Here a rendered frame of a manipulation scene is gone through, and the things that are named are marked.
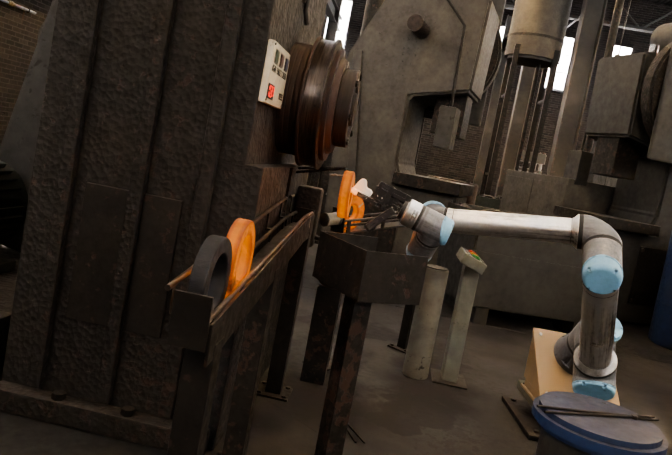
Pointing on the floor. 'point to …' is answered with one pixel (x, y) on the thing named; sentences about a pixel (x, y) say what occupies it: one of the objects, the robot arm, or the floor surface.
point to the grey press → (633, 165)
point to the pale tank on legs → (532, 53)
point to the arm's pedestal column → (522, 411)
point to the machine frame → (148, 175)
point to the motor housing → (320, 334)
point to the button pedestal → (448, 375)
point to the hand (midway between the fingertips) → (347, 188)
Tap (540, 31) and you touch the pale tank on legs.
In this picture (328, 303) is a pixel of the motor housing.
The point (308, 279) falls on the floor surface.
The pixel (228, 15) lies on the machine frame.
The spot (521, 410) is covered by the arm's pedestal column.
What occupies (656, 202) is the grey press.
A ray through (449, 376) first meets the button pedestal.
